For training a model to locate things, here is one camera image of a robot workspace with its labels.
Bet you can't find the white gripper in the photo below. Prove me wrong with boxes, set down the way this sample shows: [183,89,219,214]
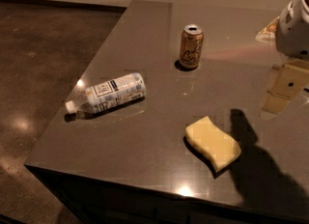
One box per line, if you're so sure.
[255,0,309,120]

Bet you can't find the yellow sponge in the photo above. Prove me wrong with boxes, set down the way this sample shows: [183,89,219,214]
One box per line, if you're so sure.
[185,116,241,173]

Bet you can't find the orange soda can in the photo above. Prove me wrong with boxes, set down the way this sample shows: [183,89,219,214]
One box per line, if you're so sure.
[179,24,204,70]

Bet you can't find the clear plastic water bottle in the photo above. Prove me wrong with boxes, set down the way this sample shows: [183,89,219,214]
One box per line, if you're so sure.
[66,72,146,114]

